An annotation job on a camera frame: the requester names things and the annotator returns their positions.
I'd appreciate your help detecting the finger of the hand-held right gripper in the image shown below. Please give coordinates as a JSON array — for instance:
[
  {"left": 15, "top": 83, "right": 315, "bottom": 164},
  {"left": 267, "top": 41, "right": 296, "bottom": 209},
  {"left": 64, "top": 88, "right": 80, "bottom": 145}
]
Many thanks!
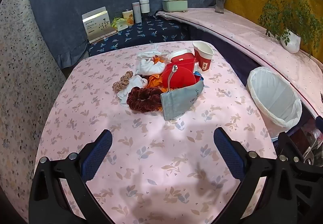
[{"left": 276, "top": 133, "right": 303, "bottom": 162}]

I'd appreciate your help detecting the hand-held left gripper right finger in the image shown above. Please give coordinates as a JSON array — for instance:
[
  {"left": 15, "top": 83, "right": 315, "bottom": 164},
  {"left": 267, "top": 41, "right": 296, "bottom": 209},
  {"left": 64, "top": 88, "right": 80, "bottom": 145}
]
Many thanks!
[{"left": 213, "top": 128, "right": 307, "bottom": 224}]

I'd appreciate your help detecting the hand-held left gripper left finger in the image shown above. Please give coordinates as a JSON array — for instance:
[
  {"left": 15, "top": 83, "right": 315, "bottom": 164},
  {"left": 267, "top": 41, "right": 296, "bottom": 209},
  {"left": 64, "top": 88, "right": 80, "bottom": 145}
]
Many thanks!
[{"left": 28, "top": 129, "right": 119, "bottom": 224}]

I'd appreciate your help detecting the white lined trash bin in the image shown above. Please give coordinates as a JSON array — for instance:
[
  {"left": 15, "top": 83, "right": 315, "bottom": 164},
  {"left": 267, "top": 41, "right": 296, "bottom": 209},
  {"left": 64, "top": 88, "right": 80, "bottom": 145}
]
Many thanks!
[{"left": 247, "top": 66, "right": 302, "bottom": 139}]

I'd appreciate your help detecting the dark red velvet scrunchie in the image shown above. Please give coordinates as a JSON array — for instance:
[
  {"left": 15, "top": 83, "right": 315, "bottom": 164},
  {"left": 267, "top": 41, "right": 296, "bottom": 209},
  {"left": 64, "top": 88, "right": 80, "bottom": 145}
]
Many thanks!
[{"left": 127, "top": 87, "right": 163, "bottom": 113}]

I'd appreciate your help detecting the grey drawstring pouch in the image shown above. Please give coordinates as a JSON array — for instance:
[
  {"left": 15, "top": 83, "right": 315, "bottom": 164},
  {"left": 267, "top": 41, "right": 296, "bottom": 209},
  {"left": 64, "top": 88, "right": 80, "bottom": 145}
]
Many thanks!
[{"left": 160, "top": 80, "right": 204, "bottom": 121}]

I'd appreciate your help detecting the brown spotted hair clip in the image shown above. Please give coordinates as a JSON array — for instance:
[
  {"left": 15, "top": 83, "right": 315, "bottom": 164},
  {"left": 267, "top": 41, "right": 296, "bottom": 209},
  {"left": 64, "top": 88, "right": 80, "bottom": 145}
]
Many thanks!
[{"left": 112, "top": 71, "right": 134, "bottom": 93}]

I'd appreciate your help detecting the red round case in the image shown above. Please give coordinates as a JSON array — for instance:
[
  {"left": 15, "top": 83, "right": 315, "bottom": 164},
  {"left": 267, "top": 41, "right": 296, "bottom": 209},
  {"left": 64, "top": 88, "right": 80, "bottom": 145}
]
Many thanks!
[{"left": 161, "top": 59, "right": 197, "bottom": 93}]

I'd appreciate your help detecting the orange plastic bag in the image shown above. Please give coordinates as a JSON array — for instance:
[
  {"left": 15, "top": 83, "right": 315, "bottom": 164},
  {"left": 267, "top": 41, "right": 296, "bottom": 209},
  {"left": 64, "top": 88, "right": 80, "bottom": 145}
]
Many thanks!
[{"left": 146, "top": 55, "right": 177, "bottom": 88}]

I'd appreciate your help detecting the crushed red paper cup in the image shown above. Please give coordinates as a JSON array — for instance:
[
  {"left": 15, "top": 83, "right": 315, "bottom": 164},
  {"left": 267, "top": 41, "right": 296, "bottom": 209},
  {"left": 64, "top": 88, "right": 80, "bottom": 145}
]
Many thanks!
[{"left": 167, "top": 49, "right": 195, "bottom": 63}]

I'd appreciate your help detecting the pink rabbit-print tablecloth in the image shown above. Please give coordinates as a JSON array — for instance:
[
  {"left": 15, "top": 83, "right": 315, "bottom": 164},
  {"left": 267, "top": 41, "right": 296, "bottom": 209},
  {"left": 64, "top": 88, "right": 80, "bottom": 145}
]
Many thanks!
[{"left": 33, "top": 40, "right": 278, "bottom": 224}]

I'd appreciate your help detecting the white cloth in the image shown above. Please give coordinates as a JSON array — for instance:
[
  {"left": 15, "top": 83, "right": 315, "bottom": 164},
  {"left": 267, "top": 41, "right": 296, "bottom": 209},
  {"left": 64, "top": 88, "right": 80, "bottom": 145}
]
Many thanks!
[{"left": 117, "top": 75, "right": 148, "bottom": 108}]

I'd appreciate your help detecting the white plant pot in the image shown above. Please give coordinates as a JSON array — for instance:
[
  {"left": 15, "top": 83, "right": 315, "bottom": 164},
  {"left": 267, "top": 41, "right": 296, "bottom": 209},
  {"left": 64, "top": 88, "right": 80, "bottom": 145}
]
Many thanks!
[{"left": 281, "top": 28, "right": 301, "bottom": 54}]

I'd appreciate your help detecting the crumpled white tissue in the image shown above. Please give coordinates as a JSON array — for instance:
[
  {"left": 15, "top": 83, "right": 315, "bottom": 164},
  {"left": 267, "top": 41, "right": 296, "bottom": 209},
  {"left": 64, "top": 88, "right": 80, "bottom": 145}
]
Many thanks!
[
  {"left": 137, "top": 47, "right": 172, "bottom": 61},
  {"left": 136, "top": 59, "right": 166, "bottom": 75}
]

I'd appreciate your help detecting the dark purple cloth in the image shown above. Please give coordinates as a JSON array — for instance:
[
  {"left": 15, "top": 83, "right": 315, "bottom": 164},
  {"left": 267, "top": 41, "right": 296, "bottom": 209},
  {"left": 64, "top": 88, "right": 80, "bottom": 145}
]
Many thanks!
[{"left": 188, "top": 25, "right": 255, "bottom": 87}]

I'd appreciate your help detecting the speckled floral cloth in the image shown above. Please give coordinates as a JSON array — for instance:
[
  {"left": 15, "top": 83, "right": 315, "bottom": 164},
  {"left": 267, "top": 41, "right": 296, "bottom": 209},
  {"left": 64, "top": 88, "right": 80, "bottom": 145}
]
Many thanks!
[{"left": 0, "top": 0, "right": 73, "bottom": 222}]

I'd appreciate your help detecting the light pink shelf cloth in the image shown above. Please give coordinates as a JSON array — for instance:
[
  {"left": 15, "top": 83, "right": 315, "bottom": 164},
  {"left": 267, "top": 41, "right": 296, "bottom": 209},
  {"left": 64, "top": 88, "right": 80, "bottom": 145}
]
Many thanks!
[{"left": 155, "top": 7, "right": 323, "bottom": 118}]

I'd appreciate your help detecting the white cardboard box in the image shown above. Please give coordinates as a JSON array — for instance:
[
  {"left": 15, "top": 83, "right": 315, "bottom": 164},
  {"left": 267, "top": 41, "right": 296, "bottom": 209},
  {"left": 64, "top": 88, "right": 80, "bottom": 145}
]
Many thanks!
[{"left": 81, "top": 7, "right": 111, "bottom": 44}]

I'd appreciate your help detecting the green tissue pack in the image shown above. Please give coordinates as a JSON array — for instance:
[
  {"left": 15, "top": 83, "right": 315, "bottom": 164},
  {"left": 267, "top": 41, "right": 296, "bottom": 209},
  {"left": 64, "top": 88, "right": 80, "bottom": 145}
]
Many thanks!
[{"left": 111, "top": 17, "right": 128, "bottom": 31}]

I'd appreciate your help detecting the green leafy plant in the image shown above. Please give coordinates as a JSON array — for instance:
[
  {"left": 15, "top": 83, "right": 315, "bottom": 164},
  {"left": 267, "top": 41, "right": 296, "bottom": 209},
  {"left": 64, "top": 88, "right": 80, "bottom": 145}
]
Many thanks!
[{"left": 245, "top": 0, "right": 323, "bottom": 59}]

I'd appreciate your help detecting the navy leaf-print cloth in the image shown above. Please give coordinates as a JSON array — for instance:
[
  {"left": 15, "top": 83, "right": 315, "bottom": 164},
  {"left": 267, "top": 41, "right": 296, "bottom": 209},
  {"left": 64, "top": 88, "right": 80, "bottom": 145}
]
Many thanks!
[{"left": 87, "top": 15, "right": 190, "bottom": 57}]

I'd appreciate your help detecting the yellow tin can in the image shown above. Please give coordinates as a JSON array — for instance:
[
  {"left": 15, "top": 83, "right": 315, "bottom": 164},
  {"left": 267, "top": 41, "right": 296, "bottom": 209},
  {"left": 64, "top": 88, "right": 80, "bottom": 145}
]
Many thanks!
[{"left": 122, "top": 9, "right": 135, "bottom": 27}]

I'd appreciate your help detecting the tall white bottle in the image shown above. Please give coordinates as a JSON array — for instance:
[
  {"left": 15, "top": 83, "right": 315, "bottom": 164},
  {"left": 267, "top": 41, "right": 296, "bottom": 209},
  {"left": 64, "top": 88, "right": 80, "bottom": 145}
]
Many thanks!
[{"left": 132, "top": 2, "right": 142, "bottom": 23}]

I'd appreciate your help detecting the glass vase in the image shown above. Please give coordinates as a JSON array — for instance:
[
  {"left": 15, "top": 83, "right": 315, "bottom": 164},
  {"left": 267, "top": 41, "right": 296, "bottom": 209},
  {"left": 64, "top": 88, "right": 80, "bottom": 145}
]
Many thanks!
[{"left": 215, "top": 0, "right": 229, "bottom": 14}]

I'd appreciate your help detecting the white lidded cup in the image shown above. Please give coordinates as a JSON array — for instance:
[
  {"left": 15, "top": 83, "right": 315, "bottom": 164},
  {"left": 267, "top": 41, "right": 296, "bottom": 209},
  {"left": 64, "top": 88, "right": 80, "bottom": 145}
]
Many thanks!
[{"left": 139, "top": 0, "right": 150, "bottom": 14}]

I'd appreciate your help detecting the green tissue box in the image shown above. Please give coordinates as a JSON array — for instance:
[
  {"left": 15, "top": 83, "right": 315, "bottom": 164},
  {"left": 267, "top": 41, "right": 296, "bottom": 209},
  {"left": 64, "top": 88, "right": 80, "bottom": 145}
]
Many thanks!
[{"left": 162, "top": 0, "right": 187, "bottom": 13}]

